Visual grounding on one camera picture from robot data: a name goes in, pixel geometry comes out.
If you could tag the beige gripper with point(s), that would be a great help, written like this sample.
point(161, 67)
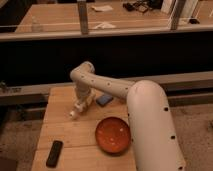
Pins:
point(88, 100)

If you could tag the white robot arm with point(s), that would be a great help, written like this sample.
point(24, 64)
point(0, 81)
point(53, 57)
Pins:
point(155, 141)

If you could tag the orange ceramic bowl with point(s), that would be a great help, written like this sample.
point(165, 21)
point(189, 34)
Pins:
point(112, 135)

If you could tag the blue sponge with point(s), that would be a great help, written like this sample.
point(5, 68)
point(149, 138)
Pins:
point(104, 99)

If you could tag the black remote control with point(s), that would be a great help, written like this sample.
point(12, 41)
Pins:
point(54, 154)

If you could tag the crumpled white cloth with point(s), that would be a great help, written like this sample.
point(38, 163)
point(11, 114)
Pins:
point(104, 25)

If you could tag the white paper on desk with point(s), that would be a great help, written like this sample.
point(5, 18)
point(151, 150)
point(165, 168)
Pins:
point(104, 8)

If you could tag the grey metal post left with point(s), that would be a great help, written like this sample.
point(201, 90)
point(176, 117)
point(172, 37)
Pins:
point(82, 10)

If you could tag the grey metal post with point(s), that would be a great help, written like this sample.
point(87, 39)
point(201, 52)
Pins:
point(176, 13)
point(82, 10)

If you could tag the grey metal post right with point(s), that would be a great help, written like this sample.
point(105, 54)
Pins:
point(176, 13)

